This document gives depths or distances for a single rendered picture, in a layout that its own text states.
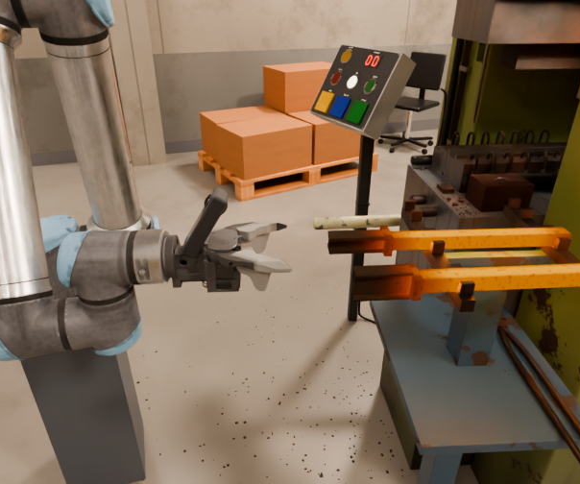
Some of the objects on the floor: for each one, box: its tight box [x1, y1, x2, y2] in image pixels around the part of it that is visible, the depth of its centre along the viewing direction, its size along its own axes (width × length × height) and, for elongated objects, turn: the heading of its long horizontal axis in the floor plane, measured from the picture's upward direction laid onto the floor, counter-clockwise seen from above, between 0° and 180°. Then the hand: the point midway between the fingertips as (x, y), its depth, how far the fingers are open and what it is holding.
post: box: [348, 134, 373, 321], centre depth 193 cm, size 4×4×108 cm
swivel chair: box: [378, 51, 447, 155], centre depth 441 cm, size 55×55×87 cm
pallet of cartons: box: [198, 61, 378, 202], centre depth 384 cm, size 145×110×81 cm
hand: (289, 241), depth 75 cm, fingers open, 14 cm apart
